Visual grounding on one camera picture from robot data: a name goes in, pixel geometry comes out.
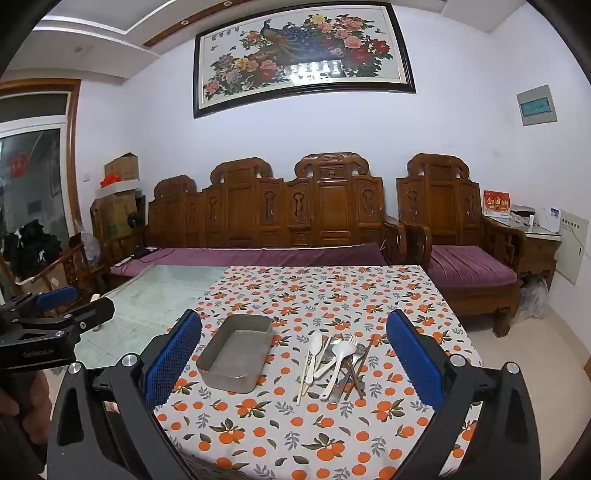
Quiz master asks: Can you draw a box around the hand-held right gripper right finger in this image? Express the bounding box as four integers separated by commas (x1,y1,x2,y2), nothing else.
385,309,541,480

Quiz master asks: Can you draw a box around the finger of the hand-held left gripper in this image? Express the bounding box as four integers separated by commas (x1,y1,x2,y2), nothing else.
0,286,80,324
18,296,116,340

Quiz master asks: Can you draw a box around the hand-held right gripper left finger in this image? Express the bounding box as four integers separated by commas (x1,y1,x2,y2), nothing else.
46,309,204,480

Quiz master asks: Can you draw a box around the dark wooden chopstick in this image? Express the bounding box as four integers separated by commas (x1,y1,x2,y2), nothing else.
342,355,365,398
344,336,374,400

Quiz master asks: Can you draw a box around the metal tray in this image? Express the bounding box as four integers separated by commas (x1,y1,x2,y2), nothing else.
196,315,274,394

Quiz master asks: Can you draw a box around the large white plastic spoon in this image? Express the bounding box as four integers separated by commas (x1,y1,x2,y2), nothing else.
321,340,357,401

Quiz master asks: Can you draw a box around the small metal spoon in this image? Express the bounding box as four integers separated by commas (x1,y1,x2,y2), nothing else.
333,364,348,406

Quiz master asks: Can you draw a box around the small white plastic spoon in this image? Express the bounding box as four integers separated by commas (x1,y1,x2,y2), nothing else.
305,333,323,385

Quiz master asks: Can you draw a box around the person's left hand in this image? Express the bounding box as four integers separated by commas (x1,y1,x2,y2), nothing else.
21,370,52,418

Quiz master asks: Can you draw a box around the wooden chair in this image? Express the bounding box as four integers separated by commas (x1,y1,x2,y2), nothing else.
0,242,100,305

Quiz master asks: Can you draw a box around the pile of black clothes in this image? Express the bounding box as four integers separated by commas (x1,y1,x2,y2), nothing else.
2,219,63,282

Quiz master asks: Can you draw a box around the large cardboard box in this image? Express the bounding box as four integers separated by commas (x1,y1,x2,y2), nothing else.
95,191,139,241

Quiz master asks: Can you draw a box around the purple armchair cushion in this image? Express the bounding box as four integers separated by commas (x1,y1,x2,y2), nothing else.
430,246,518,287

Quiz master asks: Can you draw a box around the orange print tablecloth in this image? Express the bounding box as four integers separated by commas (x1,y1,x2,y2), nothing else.
152,265,485,480

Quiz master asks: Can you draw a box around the white flat box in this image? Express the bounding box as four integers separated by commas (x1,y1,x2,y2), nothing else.
95,180,141,200

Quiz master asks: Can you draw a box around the wooden framed glass door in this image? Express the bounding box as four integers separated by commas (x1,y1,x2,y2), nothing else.
0,78,83,296

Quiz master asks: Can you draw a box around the crumpled clear plastic bag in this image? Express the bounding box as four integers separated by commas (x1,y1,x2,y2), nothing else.
515,277,550,321

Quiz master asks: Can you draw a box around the small cardboard box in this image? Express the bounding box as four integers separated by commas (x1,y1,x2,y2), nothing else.
105,153,140,183

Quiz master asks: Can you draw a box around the carved wooden armchair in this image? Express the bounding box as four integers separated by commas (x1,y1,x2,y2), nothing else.
396,154,527,337

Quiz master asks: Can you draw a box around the wooden side table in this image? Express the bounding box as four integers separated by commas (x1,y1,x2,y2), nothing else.
482,215,563,289

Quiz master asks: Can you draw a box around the carved wooden sofa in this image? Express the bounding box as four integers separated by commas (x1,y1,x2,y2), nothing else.
90,152,409,289

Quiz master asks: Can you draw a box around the red desk calendar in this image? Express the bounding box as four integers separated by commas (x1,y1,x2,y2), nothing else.
483,191,511,217

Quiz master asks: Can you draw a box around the white device box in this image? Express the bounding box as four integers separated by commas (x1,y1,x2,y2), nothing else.
538,206,561,232

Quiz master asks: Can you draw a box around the grey electrical panel box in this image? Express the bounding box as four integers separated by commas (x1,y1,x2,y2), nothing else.
516,84,558,126

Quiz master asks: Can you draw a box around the framed peacock painting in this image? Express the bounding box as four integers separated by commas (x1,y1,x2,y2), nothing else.
192,1,416,120

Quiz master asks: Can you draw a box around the white wall panel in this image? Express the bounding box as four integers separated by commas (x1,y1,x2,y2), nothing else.
551,210,589,284

